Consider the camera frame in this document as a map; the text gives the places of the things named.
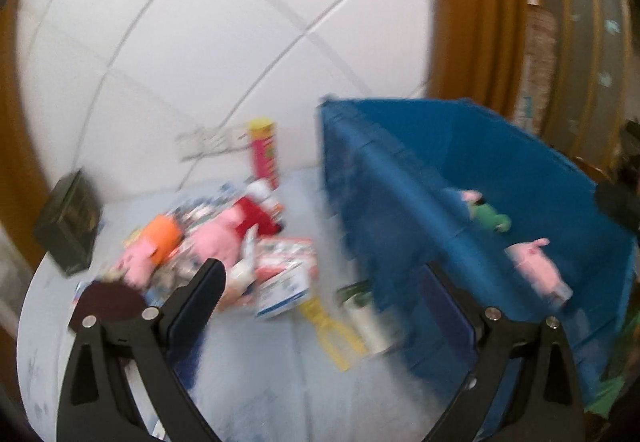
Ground red dress pig plush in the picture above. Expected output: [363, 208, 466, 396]
[188, 196, 282, 271]

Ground green small jar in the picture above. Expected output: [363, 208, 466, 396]
[335, 280, 372, 309]

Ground white paper roll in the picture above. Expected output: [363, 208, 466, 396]
[344, 296, 401, 355]

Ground green plush toy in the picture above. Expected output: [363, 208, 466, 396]
[468, 202, 511, 233]

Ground blue plastic storage crate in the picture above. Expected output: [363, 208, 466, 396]
[319, 100, 637, 441]

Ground orange shirt pig plush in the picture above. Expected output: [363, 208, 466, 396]
[117, 214, 183, 289]

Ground dark maroon knit hat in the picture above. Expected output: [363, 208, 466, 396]
[68, 280, 146, 332]

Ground white blue medicine box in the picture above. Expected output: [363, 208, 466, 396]
[255, 259, 314, 318]

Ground pink yellow cylinder can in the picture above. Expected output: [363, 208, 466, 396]
[247, 118, 280, 190]

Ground yellow plastic tongs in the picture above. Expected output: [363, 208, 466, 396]
[298, 297, 369, 373]

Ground beige bottle white cap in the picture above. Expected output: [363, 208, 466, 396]
[217, 225, 258, 311]

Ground black box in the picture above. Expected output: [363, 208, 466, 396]
[34, 170, 101, 276]

